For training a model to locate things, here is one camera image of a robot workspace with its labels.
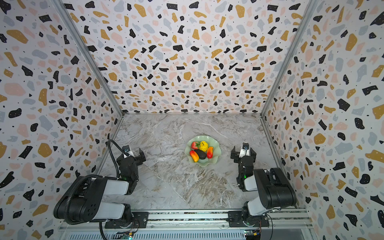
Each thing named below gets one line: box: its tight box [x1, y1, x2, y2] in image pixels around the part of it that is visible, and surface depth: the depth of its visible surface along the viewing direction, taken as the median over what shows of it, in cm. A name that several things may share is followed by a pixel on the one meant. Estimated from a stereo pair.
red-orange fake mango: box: [207, 146, 214, 161], surface depth 97 cm
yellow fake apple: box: [199, 140, 209, 152], surface depth 99 cm
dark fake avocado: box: [194, 149, 207, 160], surface depth 96 cm
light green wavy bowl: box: [184, 135, 222, 167], surface depth 99 cm
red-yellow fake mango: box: [189, 150, 200, 163], surface depth 94 cm
